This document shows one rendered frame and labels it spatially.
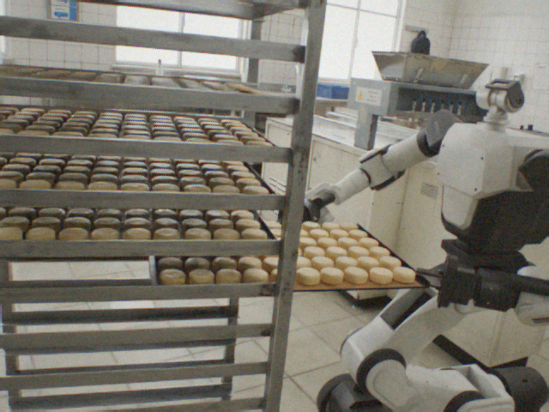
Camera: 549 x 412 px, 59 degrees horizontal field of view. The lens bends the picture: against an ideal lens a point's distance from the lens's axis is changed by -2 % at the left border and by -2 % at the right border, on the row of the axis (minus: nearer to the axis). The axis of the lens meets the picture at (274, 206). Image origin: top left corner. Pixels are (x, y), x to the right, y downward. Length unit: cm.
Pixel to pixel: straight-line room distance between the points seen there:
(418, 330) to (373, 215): 115
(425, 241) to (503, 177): 124
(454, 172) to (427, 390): 62
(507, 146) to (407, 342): 57
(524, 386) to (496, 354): 56
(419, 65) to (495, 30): 488
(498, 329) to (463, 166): 106
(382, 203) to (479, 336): 75
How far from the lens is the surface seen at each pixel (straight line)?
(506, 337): 231
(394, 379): 139
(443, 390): 158
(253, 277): 101
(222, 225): 103
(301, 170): 89
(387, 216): 253
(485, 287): 117
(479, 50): 746
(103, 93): 86
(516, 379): 177
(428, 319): 139
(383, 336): 139
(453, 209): 138
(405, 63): 247
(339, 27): 647
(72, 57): 505
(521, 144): 128
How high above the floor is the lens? 121
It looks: 16 degrees down
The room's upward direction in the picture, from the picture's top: 6 degrees clockwise
